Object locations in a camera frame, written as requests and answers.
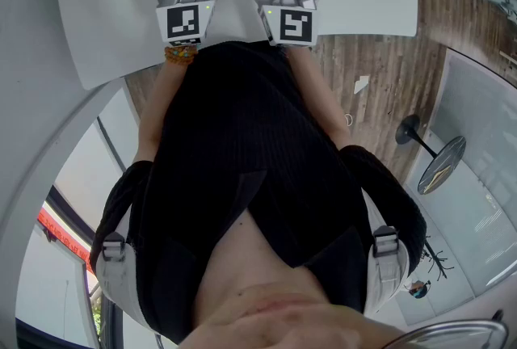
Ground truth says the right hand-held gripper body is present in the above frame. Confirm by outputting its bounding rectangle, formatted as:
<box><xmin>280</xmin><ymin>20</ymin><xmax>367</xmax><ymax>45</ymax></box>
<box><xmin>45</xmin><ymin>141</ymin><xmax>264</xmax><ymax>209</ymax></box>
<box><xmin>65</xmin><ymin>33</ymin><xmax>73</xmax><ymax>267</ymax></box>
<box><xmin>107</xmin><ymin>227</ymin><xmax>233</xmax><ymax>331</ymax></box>
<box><xmin>253</xmin><ymin>0</ymin><xmax>325</xmax><ymax>48</ymax></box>

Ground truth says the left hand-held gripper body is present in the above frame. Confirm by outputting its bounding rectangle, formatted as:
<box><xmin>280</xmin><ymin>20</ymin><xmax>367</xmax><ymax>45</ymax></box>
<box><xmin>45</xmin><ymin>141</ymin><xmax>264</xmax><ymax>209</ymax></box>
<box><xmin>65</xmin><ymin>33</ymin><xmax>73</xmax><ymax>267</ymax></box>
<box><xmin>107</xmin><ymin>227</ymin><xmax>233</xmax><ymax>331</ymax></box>
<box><xmin>155</xmin><ymin>0</ymin><xmax>220</xmax><ymax>48</ymax></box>

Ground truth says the round black marble table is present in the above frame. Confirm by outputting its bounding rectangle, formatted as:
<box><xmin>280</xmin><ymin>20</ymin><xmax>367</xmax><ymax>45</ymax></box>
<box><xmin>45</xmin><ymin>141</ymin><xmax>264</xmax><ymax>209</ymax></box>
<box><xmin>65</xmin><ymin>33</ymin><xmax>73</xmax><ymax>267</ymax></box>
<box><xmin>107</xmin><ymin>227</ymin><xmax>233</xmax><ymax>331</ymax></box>
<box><xmin>394</xmin><ymin>114</ymin><xmax>468</xmax><ymax>196</ymax></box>

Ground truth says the silver metal rim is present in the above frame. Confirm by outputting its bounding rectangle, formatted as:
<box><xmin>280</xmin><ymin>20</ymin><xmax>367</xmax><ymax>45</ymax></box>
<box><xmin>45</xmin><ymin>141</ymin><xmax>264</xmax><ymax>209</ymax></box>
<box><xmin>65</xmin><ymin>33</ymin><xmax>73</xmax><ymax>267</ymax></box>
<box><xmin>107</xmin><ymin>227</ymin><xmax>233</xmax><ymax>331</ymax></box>
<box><xmin>381</xmin><ymin>310</ymin><xmax>510</xmax><ymax>349</ymax></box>

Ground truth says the black window frame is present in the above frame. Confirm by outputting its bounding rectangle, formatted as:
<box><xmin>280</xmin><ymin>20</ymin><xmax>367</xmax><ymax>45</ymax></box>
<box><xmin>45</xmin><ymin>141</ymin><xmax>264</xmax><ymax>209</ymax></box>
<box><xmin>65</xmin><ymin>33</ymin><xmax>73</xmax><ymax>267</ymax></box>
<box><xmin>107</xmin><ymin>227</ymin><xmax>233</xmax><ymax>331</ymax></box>
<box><xmin>15</xmin><ymin>185</ymin><xmax>124</xmax><ymax>349</ymax></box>

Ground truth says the person's black knit top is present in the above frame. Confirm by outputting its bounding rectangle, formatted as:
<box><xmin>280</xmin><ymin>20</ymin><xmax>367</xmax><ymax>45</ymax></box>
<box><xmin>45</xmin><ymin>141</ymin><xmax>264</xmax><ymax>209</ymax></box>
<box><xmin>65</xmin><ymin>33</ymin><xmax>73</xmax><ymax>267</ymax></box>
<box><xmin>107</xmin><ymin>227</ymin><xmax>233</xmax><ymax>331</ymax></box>
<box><xmin>89</xmin><ymin>40</ymin><xmax>428</xmax><ymax>344</ymax></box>

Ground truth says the person's right forearm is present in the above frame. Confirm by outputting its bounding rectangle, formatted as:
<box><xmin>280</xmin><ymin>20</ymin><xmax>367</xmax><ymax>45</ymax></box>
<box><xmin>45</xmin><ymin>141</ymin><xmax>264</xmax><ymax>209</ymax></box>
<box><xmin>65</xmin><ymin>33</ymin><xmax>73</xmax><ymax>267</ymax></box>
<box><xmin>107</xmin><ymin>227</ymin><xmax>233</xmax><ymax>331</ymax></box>
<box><xmin>282</xmin><ymin>44</ymin><xmax>352</xmax><ymax>150</ymax></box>

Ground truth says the red banner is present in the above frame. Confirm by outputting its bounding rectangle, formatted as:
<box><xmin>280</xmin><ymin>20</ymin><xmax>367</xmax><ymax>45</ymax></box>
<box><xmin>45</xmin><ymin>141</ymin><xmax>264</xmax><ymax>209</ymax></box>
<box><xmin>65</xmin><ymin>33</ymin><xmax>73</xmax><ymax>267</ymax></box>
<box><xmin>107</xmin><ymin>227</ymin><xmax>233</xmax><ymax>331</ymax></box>
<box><xmin>36</xmin><ymin>206</ymin><xmax>98</xmax><ymax>275</ymax></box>

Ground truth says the small multicoloured gadget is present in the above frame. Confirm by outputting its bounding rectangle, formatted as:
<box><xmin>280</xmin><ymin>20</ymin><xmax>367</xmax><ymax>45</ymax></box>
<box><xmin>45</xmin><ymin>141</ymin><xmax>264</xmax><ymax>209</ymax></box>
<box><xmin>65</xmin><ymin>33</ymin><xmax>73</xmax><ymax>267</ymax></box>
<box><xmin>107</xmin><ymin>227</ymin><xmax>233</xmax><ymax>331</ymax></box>
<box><xmin>407</xmin><ymin>278</ymin><xmax>432</xmax><ymax>300</ymax></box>

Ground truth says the orange beaded bracelet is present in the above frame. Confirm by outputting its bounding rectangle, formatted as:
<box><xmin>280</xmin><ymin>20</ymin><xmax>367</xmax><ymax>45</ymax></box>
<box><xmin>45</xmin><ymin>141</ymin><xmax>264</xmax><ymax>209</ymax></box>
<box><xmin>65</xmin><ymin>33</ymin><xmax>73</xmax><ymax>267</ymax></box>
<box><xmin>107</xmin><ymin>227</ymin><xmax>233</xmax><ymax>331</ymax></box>
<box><xmin>164</xmin><ymin>44</ymin><xmax>200</xmax><ymax>66</ymax></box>

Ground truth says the white shoulder strap with buckle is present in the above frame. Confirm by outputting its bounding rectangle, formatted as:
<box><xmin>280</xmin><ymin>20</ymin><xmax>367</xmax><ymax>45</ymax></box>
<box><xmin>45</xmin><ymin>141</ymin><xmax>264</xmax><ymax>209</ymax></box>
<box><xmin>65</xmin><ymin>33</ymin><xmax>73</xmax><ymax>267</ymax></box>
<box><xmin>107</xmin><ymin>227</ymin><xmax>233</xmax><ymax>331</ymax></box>
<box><xmin>95</xmin><ymin>204</ymin><xmax>153</xmax><ymax>332</ymax></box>
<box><xmin>361</xmin><ymin>189</ymin><xmax>411</xmax><ymax>316</ymax></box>

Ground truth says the person's left forearm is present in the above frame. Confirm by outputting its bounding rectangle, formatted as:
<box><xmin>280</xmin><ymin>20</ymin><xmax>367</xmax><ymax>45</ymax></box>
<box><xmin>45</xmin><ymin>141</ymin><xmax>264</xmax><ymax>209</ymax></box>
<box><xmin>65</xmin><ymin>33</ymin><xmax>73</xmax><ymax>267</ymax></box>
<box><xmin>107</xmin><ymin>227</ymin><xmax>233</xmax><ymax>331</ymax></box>
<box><xmin>132</xmin><ymin>58</ymin><xmax>195</xmax><ymax>165</ymax></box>

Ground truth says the person's neck and chin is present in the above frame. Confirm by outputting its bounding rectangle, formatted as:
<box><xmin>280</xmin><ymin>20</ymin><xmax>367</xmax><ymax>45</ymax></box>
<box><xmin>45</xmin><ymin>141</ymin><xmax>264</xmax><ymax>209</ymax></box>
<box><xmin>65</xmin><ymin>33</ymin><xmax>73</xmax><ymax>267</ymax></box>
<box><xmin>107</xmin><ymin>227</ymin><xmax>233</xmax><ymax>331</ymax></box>
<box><xmin>177</xmin><ymin>213</ymin><xmax>405</xmax><ymax>349</ymax></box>

